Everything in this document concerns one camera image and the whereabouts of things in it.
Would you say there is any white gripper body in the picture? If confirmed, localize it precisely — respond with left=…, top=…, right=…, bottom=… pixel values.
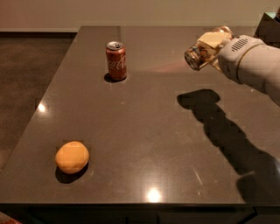
left=218, top=35, right=263, bottom=84

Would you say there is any orange round fruit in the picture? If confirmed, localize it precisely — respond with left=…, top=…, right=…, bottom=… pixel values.
left=55, top=141, right=89, bottom=174

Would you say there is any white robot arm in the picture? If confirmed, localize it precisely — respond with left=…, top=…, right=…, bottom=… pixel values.
left=198, top=32, right=280, bottom=106

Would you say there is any red Coca-Cola can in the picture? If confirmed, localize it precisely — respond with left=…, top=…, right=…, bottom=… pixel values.
left=106, top=41, right=127, bottom=81

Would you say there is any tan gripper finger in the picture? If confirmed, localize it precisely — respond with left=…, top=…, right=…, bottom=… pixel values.
left=199, top=31, right=232, bottom=48
left=211, top=58, right=220, bottom=70

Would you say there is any dark robot base block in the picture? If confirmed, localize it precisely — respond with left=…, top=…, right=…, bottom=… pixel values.
left=255, top=8, right=280, bottom=48

